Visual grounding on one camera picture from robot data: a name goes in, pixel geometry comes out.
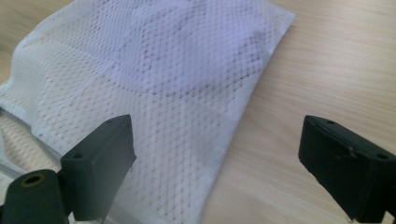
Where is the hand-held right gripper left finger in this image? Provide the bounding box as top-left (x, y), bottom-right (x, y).
top-left (60, 114), bottom-right (137, 222)

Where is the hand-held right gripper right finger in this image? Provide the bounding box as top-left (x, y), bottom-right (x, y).
top-left (297, 114), bottom-right (396, 224)

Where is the white mesh laundry bag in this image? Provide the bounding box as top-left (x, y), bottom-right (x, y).
top-left (0, 0), bottom-right (296, 224)

